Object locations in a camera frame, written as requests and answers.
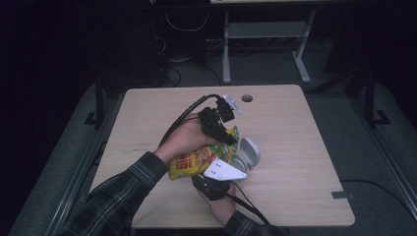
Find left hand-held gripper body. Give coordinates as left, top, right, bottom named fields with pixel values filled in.
left=198, top=94, right=244, bottom=136

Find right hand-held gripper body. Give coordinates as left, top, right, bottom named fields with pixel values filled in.
left=191, top=156, right=248, bottom=202

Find clear plastic container with lid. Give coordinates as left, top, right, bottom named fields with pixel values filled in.
left=229, top=137, right=262, bottom=175

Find yellow seasoning pouch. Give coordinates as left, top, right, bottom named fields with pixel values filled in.
left=168, top=125, right=242, bottom=181

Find person's left hand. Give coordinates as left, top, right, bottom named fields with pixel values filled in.
left=153, top=113, right=217, bottom=164

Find person's right hand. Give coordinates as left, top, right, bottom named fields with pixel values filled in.
left=206, top=184, right=237, bottom=219

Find black metal stand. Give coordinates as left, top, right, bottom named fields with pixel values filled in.
left=363, top=68, right=391, bottom=128
left=83, top=74, right=106, bottom=128

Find grey tape piece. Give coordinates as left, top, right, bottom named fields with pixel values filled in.
left=330, top=190, right=356, bottom=201

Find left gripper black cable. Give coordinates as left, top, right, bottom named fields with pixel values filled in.
left=158, top=93, right=221, bottom=147

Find black floor cables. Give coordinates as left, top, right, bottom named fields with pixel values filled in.
left=156, top=60, right=224, bottom=89

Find white metal desk frame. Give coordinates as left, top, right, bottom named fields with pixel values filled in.
left=221, top=9, right=318, bottom=85

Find white hanging cable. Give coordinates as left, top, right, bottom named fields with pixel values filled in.
left=164, top=11, right=211, bottom=33

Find black cable on floor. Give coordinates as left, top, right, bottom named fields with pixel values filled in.
left=339, top=179, right=417, bottom=214

